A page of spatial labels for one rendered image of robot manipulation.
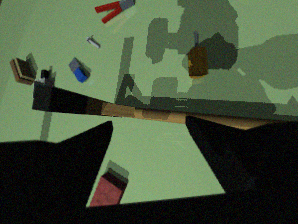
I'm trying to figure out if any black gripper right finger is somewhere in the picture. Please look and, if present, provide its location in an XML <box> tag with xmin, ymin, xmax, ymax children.
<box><xmin>185</xmin><ymin>116</ymin><xmax>298</xmax><ymax>193</ymax></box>

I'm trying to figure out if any blue-handled knife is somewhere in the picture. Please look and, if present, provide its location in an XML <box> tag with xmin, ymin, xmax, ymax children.
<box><xmin>68</xmin><ymin>58</ymin><xmax>87</xmax><ymax>83</ymax></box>

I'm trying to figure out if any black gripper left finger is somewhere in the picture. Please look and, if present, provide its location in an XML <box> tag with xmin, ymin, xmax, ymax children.
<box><xmin>0</xmin><ymin>121</ymin><xmax>113</xmax><ymax>209</ymax></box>

